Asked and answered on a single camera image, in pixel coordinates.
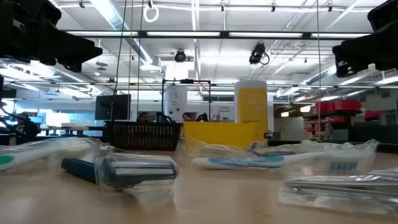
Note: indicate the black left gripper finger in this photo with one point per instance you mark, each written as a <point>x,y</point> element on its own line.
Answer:
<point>77,51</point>

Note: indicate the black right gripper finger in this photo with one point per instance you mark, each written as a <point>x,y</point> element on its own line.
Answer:
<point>357,56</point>

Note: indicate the teal white bagged toothbrush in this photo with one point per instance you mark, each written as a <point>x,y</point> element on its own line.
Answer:
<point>46,151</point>

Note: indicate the silver tweezers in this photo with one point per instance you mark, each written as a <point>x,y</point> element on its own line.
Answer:
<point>385,173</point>
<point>335,193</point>

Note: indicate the blue white bagged toothbrush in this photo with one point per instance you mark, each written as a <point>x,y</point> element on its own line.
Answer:
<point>242,161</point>

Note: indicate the large red storage bin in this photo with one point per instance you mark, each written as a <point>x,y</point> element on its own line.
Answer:
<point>339,106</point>

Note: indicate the small red storage bin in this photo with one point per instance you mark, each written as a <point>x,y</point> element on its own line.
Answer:
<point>372,114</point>

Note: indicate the black computer monitor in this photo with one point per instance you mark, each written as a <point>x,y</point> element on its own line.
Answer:
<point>105,107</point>

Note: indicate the person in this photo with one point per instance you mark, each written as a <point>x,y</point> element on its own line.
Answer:
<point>29,127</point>
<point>186,117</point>
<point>143,117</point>

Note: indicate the black plastic basket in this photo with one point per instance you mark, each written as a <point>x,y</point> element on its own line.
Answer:
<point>143,137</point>

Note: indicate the white cylindrical tank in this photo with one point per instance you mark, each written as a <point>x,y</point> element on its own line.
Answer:
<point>175,102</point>

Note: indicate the yellow white wipes canister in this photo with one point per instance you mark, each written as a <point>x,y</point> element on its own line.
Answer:
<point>251,105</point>

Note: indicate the black overhead light bar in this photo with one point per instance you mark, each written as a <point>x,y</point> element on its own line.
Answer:
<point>224,34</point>

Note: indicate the yellow plastic basket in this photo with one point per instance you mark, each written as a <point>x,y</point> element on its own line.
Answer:
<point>217,133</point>

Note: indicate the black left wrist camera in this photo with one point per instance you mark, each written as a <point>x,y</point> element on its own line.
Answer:
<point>34,14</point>

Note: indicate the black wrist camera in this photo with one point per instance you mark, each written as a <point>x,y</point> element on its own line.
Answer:
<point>385,14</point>
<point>34,14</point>

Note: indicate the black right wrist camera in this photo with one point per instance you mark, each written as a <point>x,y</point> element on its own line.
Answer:
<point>385,14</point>

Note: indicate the black overhead camera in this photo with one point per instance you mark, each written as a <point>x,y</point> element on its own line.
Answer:
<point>180,56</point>

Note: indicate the black metal frame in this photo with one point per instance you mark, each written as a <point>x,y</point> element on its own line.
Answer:
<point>186,81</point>

